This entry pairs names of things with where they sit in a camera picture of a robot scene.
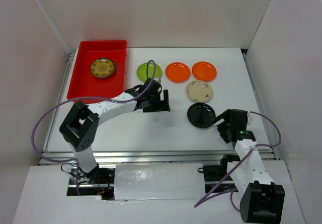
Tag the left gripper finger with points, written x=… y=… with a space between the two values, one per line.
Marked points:
x=165 y=101
x=151 y=109

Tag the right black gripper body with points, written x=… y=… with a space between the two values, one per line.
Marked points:
x=230 y=126

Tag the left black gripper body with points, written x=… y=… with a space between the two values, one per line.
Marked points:
x=154 y=100

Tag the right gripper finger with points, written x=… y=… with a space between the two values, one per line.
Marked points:
x=223 y=130
x=223 y=118

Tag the black plate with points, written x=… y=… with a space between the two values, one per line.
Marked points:
x=201 y=115

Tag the brown yellow patterned plate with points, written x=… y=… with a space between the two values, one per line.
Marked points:
x=102 y=68

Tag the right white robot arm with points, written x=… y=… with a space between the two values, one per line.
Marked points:
x=261 y=198

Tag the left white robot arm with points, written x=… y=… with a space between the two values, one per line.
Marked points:
x=80 y=126

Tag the red plastic bin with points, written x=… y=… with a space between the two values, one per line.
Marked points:
x=83 y=84

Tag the green plate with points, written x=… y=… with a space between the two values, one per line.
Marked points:
x=145 y=71

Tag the cream floral plate upper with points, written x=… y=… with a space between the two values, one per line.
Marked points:
x=199 y=91

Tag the orange plate middle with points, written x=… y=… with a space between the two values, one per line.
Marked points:
x=177 y=72

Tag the orange plate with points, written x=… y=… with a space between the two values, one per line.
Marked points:
x=177 y=72
x=204 y=71

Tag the orange plate right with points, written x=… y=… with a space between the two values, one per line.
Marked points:
x=204 y=71

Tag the white foil cover sheet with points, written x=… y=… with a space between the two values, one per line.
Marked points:
x=158 y=181

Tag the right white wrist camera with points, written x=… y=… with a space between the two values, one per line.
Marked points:
x=249 y=118

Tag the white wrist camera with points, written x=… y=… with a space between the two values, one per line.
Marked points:
x=249 y=118
x=159 y=80

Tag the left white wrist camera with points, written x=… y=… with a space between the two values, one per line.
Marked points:
x=159 y=80

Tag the aluminium rail frame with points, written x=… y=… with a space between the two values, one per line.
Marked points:
x=168 y=137

